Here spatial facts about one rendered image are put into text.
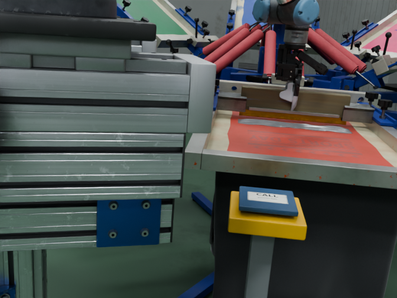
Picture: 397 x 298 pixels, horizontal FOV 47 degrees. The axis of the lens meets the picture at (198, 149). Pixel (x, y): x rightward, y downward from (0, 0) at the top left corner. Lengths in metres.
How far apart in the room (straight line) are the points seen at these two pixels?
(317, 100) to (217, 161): 0.66
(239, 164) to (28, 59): 0.56
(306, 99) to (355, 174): 0.59
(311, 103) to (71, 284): 1.44
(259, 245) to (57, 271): 1.75
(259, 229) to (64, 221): 0.32
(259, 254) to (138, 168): 0.34
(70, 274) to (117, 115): 1.93
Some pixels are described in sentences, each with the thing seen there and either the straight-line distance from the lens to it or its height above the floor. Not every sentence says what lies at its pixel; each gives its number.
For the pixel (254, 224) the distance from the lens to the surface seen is 0.78.
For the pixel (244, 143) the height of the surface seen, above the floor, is 0.95.
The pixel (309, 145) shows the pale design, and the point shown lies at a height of 0.95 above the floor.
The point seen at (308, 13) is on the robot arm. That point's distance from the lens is 1.35.
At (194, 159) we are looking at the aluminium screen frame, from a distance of 0.99.
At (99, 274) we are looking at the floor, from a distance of 2.45.
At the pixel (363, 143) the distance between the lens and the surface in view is 1.40.
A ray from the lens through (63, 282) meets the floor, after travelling 2.40.
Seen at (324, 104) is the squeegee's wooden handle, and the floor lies 1.02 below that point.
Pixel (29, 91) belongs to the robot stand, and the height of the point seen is 1.17.
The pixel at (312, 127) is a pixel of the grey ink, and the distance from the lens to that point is 1.50.
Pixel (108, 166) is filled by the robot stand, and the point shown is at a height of 1.08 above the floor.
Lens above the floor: 1.27
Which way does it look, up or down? 16 degrees down
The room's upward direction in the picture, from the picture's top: 4 degrees clockwise
